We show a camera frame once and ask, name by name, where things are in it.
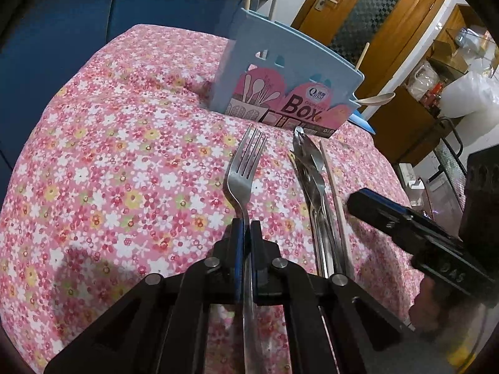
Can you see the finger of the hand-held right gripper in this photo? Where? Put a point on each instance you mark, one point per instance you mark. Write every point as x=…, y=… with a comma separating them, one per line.
x=374, y=206

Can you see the wooden shelf unit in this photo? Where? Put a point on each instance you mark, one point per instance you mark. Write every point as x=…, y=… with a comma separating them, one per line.
x=444, y=46

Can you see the wooden door with glass pane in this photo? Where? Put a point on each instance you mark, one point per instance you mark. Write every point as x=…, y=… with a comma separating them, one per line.
x=397, y=46

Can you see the large white plastic bag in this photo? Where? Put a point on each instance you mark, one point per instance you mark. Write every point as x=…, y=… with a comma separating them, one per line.
x=471, y=95

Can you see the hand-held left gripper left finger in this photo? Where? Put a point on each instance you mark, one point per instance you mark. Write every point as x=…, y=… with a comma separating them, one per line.
x=238, y=265

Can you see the pink floral tablecloth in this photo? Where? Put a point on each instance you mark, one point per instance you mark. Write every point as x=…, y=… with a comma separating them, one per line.
x=117, y=163

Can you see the beige plastic spoon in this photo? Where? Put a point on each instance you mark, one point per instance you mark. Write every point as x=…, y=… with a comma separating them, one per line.
x=376, y=99

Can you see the light blue utensil holder box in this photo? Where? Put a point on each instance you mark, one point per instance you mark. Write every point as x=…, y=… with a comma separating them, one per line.
x=249, y=54

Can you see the pile of silver cutlery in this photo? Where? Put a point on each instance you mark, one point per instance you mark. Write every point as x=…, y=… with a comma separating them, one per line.
x=312, y=156

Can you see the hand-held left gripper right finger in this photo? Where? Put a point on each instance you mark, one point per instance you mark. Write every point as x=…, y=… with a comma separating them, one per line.
x=256, y=265

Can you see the person's right hand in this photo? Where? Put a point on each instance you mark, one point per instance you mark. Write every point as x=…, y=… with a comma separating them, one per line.
x=425, y=307

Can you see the white charger box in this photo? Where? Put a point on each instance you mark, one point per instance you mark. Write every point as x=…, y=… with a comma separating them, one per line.
x=411, y=183

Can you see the clear plastic bag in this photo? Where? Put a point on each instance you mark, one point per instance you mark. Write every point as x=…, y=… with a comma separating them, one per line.
x=423, y=78

